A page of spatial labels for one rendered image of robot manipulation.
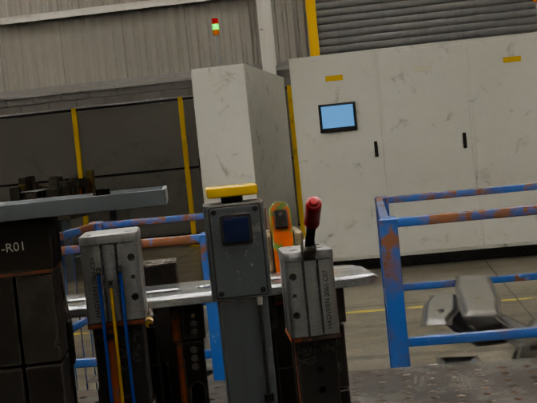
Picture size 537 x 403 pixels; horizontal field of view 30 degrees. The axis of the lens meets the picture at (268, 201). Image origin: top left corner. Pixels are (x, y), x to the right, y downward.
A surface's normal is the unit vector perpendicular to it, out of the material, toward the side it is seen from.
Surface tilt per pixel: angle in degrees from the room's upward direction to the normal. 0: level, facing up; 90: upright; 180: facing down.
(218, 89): 90
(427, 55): 90
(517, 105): 90
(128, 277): 90
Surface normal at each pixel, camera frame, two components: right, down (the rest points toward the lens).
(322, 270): 0.09, 0.04
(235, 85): -0.17, 0.07
